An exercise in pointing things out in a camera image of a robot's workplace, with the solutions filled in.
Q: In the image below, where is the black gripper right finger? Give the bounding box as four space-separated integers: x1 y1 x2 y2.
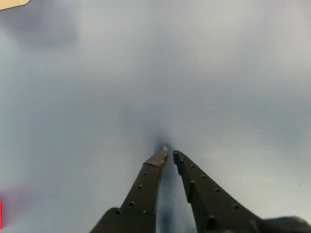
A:
173 150 264 233

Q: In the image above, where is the beige square box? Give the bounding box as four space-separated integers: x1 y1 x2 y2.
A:
0 0 32 11

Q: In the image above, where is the dark blue table mat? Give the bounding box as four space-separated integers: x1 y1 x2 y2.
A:
0 0 311 233

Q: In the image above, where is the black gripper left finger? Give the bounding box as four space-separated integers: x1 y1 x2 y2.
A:
89 146 169 233

